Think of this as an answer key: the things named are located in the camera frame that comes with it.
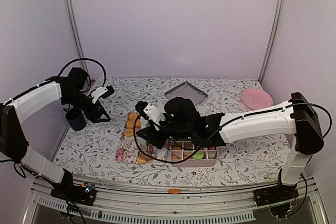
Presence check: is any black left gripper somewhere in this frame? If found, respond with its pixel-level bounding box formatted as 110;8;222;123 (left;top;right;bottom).
63;89;111;123

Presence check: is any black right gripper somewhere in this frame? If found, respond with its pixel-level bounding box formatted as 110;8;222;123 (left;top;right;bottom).
136;116;193;148

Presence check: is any floral cookie tray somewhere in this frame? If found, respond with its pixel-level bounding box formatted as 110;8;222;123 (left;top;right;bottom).
114;112;170;166

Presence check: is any dotted tan sandwich cookie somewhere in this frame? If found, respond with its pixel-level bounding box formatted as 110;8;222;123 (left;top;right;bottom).
136;155;148;164

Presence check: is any pink divided cookie tin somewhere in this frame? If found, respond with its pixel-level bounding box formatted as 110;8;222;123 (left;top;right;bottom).
170;141;217;168

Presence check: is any green round cookie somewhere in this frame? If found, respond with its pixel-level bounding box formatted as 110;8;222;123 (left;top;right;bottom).
193;151;204;160

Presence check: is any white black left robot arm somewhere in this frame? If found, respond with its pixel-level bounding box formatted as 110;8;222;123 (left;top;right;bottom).
1;56;67;208

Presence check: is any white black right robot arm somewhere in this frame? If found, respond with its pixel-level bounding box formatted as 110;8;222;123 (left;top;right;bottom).
133;92;326;206

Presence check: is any dark blue cup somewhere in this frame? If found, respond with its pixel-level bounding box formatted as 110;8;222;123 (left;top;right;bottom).
65;108;86;131

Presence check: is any silver metal tin lid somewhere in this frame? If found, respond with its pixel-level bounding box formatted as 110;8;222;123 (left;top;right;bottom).
164;81;208;105

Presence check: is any fallen orange cookie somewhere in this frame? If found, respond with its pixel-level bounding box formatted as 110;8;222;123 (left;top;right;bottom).
169;188;181;195

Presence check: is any pink plastic plate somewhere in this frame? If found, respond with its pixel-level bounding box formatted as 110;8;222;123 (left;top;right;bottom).
241;88;274;110

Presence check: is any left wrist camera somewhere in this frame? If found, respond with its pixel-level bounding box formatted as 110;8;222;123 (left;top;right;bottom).
90;86;115;104

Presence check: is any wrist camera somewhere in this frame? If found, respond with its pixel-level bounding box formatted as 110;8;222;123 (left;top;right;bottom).
90;86;115;104
135;101;166;131

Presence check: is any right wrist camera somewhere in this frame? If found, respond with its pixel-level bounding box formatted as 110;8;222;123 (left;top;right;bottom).
135;101;166;131

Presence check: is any aluminium front rail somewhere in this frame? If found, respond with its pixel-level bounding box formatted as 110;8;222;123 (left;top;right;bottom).
23;176;331;223

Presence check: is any aluminium left corner post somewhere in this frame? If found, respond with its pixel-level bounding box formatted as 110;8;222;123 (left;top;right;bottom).
64;0;84;59

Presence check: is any aluminium corner post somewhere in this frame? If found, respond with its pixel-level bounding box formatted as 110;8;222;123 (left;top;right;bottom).
64;0;84;59
258;0;285;85

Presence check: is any aluminium right corner post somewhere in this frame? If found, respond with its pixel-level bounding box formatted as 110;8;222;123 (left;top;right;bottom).
258;0;285;85

